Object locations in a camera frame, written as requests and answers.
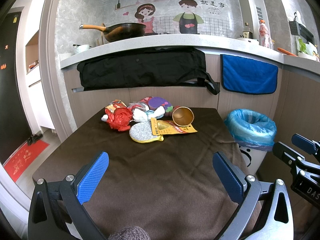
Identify orange-capped bottle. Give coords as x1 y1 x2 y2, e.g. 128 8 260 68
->
259 20 273 49

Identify white trash bin blue bag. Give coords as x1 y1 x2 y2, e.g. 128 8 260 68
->
224 109 277 174

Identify purple pink sponge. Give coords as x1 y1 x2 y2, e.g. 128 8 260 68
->
148 97 174 116

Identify green plant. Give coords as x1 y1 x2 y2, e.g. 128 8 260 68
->
296 37 319 62

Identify gold paper cup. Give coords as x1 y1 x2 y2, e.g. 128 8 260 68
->
172 106 194 127

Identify grey knitted glove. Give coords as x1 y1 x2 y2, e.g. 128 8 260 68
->
108 226 150 240

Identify brown table cloth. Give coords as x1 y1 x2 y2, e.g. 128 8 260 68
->
33 108 248 239

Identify white kitchen countertop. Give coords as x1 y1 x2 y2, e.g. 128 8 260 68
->
60 34 319 81

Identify black wok wooden handle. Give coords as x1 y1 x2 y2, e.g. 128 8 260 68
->
79 23 146 42

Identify red floor mat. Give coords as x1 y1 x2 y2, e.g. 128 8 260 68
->
3 140 49 182

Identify round silver yellow sponge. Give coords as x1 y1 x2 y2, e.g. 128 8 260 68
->
129 122 164 144

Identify red plastic bag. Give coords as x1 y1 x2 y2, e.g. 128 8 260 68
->
101 107 133 132

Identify black refrigerator door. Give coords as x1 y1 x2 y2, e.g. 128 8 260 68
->
0 11 31 164

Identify blue towel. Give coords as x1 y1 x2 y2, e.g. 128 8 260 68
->
220 54 278 95

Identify red soda can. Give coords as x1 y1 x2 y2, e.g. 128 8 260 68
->
128 96 152 112

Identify black hanging cloth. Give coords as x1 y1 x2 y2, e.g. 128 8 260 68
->
77 47 220 95

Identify black wall rack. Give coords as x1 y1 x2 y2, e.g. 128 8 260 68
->
289 21 315 44

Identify yellow snack package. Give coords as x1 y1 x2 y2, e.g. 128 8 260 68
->
151 118 197 135

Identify orange carrot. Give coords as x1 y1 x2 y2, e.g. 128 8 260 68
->
277 48 297 57

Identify black shoes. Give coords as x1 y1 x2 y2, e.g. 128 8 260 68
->
27 133 43 146

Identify white tissue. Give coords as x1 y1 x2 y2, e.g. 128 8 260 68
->
132 106 165 122

